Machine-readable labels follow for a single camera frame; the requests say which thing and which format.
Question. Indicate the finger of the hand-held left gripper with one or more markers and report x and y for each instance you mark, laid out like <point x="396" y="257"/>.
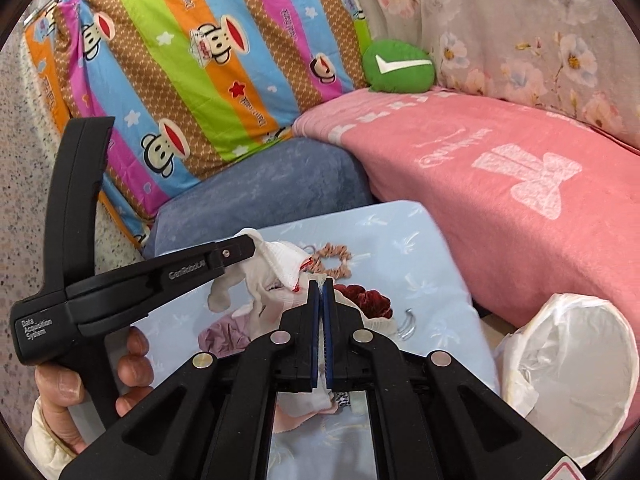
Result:
<point x="185" y="275"/>

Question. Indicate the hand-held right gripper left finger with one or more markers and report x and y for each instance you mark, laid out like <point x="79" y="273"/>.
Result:
<point x="313" y="320"/>

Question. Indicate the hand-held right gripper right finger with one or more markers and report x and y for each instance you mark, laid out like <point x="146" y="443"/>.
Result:
<point x="327" y="320"/>

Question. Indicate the dark red velvet scrunchie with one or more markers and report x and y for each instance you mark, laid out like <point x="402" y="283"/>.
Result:
<point x="370" y="302"/>

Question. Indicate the pink dotted scrunchie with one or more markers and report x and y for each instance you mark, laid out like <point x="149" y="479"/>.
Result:
<point x="341" y="260"/>

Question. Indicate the white cloth with red stitching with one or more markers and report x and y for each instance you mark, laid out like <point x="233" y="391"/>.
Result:
<point x="280" y="260"/>

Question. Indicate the bin with white bag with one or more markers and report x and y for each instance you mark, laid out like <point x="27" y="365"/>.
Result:
<point x="565" y="360"/>

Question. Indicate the person's left hand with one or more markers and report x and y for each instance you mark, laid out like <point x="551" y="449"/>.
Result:
<point x="60" y="390"/>

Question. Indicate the purple cloth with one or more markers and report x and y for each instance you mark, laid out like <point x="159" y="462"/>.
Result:
<point x="225" y="332"/>

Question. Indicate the silver metal hair clip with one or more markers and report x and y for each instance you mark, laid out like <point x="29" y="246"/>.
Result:
<point x="404" y="332"/>

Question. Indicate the black and white striped band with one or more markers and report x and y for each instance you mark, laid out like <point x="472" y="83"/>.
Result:
<point x="342" y="399"/>

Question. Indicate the white and pink cloth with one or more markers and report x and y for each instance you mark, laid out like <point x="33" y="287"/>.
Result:
<point x="300" y="410"/>

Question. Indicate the light blue printed pillow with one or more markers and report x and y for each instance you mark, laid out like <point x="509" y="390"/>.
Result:
<point x="390" y="250"/>

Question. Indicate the blue-grey pillow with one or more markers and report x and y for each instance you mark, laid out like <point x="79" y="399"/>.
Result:
<point x="260" y="180"/>

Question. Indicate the pink blanket with white bow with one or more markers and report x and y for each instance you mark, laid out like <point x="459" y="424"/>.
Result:
<point x="450" y="200"/>

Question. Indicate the colourful striped cartoon monkey quilt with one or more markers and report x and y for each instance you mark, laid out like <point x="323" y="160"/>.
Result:
<point x="175" y="60"/>

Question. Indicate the green cushion with white tick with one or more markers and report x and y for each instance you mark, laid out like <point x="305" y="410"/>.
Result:
<point x="395" y="77"/>

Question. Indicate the floral beige cloth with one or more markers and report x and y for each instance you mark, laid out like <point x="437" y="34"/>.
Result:
<point x="500" y="20"/>

